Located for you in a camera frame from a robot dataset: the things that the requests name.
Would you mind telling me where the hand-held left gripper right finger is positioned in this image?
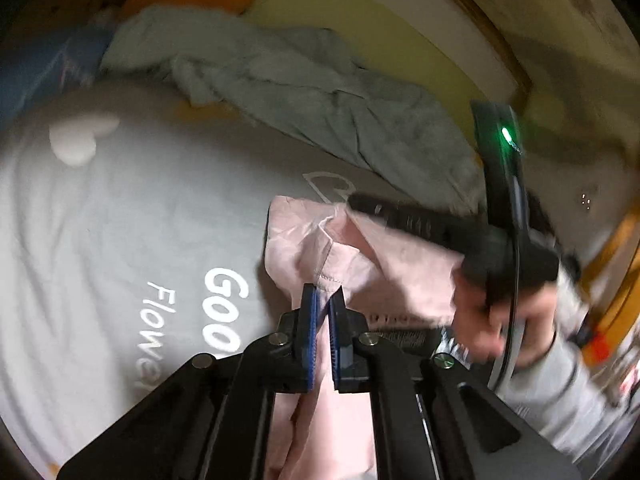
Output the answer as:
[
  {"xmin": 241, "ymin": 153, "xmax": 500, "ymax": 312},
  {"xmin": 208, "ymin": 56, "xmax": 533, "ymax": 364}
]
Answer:
[{"xmin": 327, "ymin": 287, "xmax": 583, "ymax": 480}]

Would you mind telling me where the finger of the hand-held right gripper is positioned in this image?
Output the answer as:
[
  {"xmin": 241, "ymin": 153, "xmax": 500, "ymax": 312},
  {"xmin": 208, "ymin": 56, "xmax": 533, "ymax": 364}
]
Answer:
[{"xmin": 347, "ymin": 192, "xmax": 488, "ymax": 257}]

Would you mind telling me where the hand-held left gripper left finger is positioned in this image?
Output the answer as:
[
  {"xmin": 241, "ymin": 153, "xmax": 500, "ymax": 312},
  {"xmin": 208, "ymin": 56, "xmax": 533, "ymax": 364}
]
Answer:
[{"xmin": 57, "ymin": 284, "xmax": 321, "ymax": 480}]

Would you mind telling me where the pink printed t-shirt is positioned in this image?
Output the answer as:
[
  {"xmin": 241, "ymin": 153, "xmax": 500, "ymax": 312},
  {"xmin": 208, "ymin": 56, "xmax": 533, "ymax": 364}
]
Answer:
[{"xmin": 264, "ymin": 195, "xmax": 468, "ymax": 480}]

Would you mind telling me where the person's right forearm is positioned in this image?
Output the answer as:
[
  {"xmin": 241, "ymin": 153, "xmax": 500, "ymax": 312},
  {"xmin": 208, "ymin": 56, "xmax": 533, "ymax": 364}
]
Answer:
[{"xmin": 495, "ymin": 265, "xmax": 640, "ymax": 461}]

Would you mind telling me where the person's right hand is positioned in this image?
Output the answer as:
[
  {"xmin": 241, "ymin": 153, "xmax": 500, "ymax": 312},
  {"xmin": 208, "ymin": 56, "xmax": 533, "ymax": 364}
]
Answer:
[{"xmin": 450, "ymin": 260, "xmax": 558, "ymax": 368}]

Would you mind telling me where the grey crumpled blanket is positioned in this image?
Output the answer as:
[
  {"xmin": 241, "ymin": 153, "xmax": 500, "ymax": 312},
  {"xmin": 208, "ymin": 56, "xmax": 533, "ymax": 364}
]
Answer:
[{"xmin": 100, "ymin": 7, "xmax": 488, "ymax": 211}]

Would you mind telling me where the yellow green headboard cushion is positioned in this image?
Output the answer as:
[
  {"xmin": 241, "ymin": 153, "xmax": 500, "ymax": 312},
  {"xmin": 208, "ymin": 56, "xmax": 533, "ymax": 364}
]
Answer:
[{"xmin": 245, "ymin": 0, "xmax": 526, "ymax": 161}]

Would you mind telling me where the grey printed bed sheet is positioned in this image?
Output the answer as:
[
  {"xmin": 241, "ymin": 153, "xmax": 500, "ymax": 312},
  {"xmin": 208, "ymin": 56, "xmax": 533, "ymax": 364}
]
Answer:
[{"xmin": 0, "ymin": 80, "xmax": 486, "ymax": 471}]

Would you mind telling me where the blue cloth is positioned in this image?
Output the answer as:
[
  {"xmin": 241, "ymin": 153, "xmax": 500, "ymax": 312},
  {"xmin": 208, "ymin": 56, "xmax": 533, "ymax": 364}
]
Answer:
[{"xmin": 0, "ymin": 25, "xmax": 116, "ymax": 126}]

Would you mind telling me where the black cable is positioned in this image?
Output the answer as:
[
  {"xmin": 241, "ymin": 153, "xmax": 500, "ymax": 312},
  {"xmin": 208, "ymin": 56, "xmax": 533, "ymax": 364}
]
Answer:
[{"xmin": 487, "ymin": 140, "xmax": 526, "ymax": 396}]

